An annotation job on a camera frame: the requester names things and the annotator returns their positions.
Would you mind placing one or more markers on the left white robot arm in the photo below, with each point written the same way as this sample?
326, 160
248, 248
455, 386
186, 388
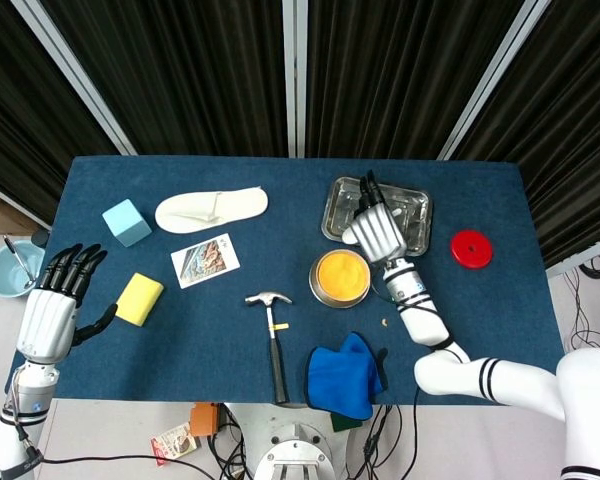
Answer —
30, 390

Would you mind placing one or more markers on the left black-fingered silver robot hand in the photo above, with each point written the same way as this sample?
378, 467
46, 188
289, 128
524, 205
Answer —
45, 325

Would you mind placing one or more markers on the white slipper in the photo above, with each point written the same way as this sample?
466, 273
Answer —
240, 202

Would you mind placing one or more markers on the red round disc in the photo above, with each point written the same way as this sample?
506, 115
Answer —
472, 257

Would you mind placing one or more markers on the yellow sponge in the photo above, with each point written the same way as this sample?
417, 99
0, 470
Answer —
140, 297

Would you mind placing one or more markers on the black curtain panel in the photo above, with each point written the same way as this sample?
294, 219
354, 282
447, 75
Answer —
570, 125
10, 100
180, 75
400, 75

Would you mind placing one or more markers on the blue microfibre cloth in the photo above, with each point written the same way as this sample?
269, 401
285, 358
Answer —
340, 380

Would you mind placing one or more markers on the printed photo card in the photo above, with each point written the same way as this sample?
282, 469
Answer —
205, 260

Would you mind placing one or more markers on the orange box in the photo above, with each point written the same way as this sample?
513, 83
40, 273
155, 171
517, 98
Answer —
203, 420

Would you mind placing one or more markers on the light blue cube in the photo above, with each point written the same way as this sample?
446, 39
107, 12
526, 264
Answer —
125, 220

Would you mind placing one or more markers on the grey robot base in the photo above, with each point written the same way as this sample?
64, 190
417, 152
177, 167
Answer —
292, 450

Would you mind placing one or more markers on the red printed snack packet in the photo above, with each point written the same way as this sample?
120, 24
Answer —
172, 445

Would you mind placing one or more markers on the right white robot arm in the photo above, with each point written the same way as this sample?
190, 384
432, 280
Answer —
450, 375

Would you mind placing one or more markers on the right black-fingered silver robot hand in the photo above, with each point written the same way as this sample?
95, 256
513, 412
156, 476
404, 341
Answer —
380, 235

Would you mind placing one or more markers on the brown cardboard box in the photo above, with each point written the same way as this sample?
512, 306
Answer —
0, 215

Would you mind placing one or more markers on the white frame post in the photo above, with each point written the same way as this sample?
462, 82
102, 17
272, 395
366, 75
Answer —
495, 75
295, 75
75, 75

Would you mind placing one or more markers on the yellow hammer tag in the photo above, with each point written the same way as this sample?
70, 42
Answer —
281, 327

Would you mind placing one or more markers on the metal bowl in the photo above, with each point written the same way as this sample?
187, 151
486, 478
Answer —
314, 285

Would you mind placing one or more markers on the light blue plastic bowl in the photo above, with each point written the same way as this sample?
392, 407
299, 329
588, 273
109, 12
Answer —
5, 280

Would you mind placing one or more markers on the rectangular metal tray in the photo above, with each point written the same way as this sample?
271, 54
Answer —
410, 210

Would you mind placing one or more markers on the dark blue table cover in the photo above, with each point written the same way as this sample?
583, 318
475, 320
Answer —
205, 345

